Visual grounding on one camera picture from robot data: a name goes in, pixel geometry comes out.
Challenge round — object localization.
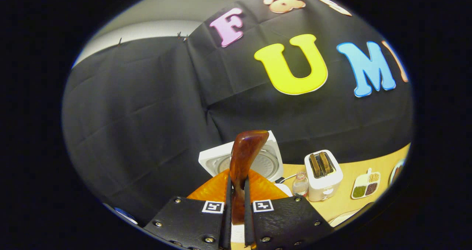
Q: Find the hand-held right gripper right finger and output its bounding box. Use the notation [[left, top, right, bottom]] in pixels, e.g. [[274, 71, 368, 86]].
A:
[[243, 168, 334, 250]]

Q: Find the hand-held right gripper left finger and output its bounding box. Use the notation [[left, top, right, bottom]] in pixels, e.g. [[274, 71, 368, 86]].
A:
[[143, 168, 233, 250]]

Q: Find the white rice cooker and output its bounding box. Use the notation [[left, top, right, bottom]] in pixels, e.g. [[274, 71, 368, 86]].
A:
[[198, 130, 294, 244]]

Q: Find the brown wooden spoon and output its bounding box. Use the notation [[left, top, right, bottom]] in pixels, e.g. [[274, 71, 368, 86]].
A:
[[229, 130, 270, 225]]

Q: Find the clear tray of white rice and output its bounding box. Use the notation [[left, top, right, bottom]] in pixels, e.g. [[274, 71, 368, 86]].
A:
[[328, 201, 374, 228]]

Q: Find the small clear plastic bottle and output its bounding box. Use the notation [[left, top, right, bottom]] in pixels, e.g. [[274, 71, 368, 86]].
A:
[[292, 171, 309, 198]]

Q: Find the white toaster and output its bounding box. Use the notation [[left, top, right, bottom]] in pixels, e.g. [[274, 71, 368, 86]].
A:
[[304, 150, 343, 202]]

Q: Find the brown toast slice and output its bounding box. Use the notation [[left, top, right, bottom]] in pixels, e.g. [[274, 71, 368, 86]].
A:
[[309, 153, 320, 177], [319, 152, 331, 175]]

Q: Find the white sectioned grain dish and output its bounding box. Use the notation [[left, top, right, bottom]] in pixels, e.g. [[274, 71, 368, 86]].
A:
[[351, 168, 381, 199]]

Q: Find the black backdrop cloth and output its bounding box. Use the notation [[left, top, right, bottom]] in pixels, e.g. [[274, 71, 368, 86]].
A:
[[62, 0, 413, 225]]

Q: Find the pale green plate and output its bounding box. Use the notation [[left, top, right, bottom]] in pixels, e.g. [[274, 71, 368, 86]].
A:
[[389, 158, 407, 187]]

